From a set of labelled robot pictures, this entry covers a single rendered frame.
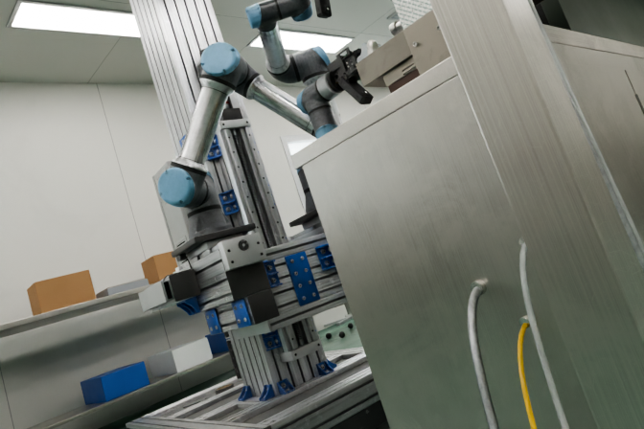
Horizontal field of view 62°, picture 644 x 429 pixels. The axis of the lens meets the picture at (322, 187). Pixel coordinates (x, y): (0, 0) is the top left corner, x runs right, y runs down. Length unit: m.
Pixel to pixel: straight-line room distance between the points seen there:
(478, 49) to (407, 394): 0.97
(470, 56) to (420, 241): 0.72
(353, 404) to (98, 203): 3.35
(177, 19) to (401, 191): 1.44
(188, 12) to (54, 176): 2.60
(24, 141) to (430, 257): 3.99
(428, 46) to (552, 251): 0.77
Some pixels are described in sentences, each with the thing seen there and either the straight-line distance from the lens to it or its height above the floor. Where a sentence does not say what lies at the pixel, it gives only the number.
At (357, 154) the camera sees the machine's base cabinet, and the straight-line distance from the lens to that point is 1.24.
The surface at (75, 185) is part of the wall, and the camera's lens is 4.73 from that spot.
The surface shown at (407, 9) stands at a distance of 1.48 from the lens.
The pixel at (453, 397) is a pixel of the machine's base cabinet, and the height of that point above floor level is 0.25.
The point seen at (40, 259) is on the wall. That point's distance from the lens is 4.50.
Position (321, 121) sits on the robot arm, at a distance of 1.63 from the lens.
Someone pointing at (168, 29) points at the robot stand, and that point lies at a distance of 2.31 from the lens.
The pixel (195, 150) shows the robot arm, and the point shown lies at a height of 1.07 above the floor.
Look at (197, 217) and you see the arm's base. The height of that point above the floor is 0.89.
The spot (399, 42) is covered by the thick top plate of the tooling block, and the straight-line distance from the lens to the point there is 1.24.
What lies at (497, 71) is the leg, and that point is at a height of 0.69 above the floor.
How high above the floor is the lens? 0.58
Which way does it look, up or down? 9 degrees up
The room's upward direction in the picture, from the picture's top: 19 degrees counter-clockwise
